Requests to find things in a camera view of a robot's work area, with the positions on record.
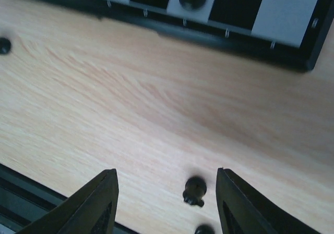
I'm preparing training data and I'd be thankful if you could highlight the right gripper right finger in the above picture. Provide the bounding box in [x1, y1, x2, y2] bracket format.
[216, 168, 318, 233]

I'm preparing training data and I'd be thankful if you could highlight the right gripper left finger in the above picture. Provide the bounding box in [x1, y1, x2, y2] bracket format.
[19, 168, 119, 233]

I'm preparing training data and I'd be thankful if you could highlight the black and silver chessboard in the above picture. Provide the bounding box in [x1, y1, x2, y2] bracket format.
[46, 0, 333, 70]

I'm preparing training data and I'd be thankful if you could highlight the black aluminium frame rail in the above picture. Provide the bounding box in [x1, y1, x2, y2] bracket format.
[1, 165, 134, 233]

